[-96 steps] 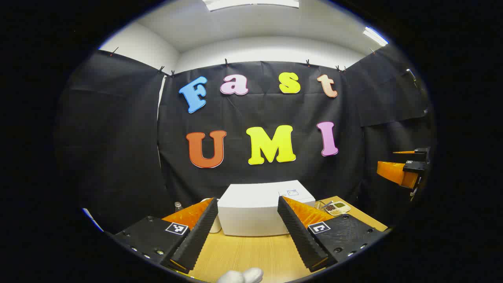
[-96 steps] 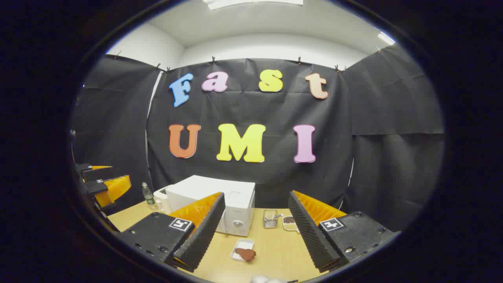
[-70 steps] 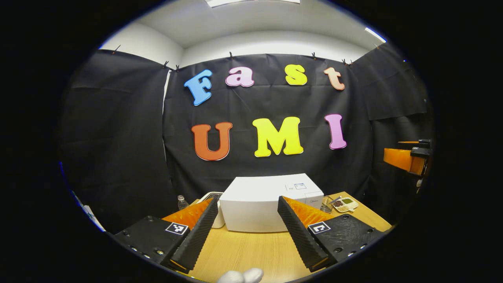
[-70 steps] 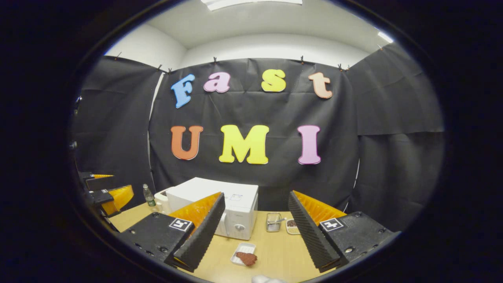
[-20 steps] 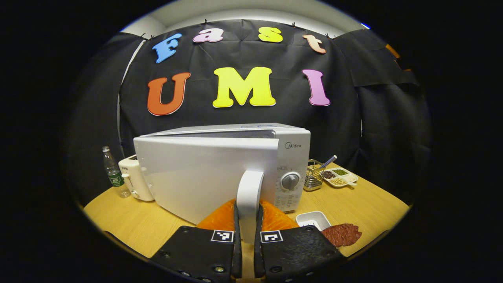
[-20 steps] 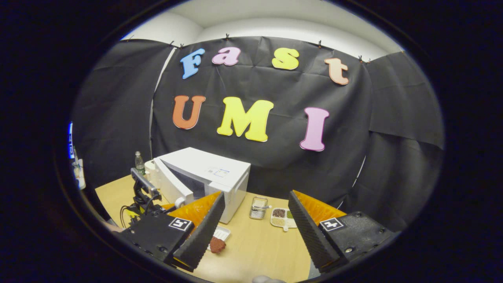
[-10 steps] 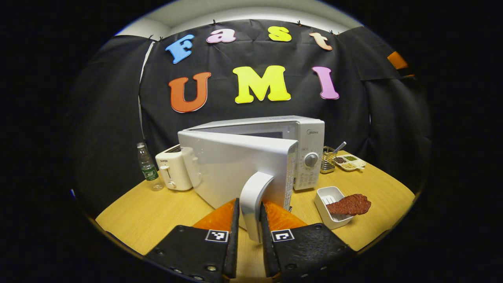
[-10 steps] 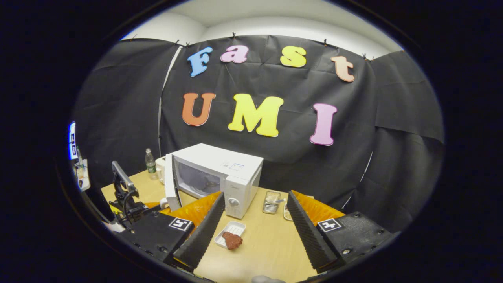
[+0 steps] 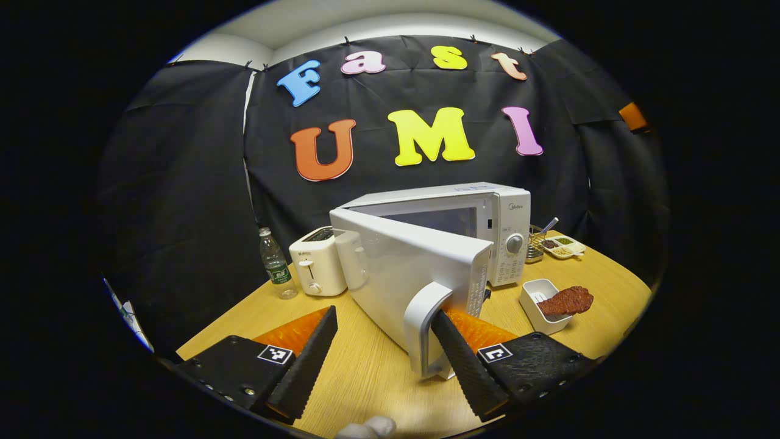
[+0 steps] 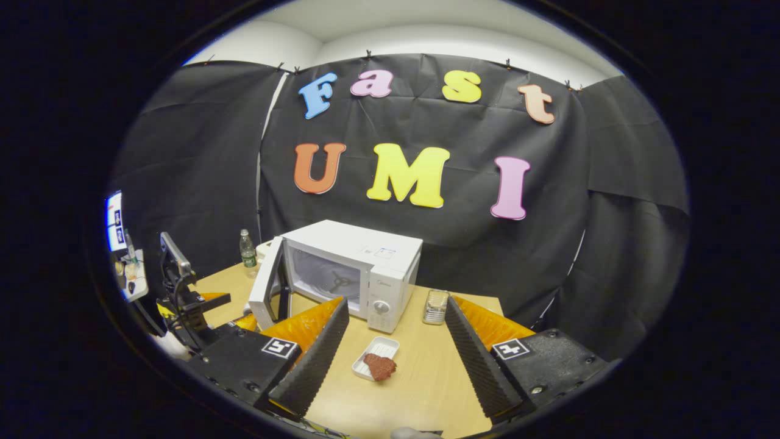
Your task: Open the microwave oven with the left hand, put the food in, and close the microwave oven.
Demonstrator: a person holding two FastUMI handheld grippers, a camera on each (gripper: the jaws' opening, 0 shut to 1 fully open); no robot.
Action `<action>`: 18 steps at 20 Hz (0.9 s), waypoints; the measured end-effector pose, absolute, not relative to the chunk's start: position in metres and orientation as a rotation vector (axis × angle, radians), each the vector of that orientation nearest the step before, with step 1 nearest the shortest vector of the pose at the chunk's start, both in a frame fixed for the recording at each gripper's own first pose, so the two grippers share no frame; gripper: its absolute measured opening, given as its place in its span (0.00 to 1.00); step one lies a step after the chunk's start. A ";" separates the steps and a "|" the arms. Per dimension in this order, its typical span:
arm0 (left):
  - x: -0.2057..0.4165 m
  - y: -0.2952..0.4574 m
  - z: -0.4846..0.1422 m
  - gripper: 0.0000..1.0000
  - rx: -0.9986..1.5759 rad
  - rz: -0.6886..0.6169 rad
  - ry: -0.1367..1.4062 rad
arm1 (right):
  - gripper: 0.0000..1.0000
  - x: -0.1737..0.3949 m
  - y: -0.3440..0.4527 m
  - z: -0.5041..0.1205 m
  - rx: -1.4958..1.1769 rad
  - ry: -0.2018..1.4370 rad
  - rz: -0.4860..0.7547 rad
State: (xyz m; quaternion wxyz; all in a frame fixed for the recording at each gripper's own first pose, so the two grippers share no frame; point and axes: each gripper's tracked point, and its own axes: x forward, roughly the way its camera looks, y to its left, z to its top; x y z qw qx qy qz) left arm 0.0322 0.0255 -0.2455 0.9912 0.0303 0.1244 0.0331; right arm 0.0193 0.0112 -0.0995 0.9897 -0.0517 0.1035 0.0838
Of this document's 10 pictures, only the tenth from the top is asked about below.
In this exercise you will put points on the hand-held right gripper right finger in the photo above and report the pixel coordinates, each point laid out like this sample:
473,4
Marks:
478,366

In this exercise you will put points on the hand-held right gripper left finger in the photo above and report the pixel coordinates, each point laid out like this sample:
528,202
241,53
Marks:
317,360

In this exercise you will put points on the black backdrop cloth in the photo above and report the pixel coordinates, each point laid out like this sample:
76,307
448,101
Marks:
548,256

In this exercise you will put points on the white rectangular plastic tray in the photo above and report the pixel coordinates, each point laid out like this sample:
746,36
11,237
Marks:
385,346

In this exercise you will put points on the clear plastic water bottle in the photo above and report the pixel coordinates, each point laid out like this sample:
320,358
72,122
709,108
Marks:
247,250

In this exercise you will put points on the computer monitor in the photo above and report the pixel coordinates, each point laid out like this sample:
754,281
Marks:
114,219

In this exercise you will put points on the white toaster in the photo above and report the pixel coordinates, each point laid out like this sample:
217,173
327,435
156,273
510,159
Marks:
263,249

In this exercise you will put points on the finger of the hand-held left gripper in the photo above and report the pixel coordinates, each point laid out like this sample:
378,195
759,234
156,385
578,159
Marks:
247,323
207,300

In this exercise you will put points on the red-brown meat piece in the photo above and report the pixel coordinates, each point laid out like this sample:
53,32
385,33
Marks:
381,367

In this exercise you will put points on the white microwave oven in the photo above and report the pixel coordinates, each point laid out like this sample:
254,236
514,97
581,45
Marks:
365,244

